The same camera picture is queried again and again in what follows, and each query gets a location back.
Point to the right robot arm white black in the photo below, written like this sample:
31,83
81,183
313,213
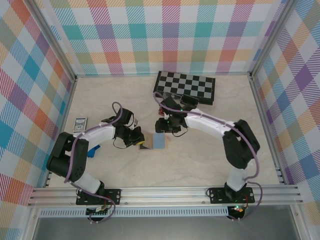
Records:
207,123

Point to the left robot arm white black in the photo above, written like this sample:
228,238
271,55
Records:
100,133

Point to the gold card with black stripe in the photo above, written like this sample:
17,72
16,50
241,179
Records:
149,141

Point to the aluminium side rail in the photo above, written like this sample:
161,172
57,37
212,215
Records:
266,125
62,125

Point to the aluminium frame post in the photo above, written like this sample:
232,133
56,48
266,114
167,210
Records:
272,37
57,40

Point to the dark grey card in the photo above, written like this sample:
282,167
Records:
144,148

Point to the grey metal panel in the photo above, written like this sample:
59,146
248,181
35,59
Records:
162,230

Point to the blue playing card deck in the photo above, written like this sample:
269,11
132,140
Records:
80,124

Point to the aluminium mounting rail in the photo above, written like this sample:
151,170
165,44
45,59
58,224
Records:
162,196

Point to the blue plastic object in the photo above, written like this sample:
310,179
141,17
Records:
93,151

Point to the black grey folding chessboard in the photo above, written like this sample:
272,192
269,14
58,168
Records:
190,83

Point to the clear acrylic card box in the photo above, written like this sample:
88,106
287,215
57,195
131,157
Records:
168,95

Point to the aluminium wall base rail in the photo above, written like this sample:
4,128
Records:
112,75

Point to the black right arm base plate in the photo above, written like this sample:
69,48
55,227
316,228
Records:
217,195

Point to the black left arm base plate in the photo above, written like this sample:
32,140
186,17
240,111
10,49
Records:
113,196

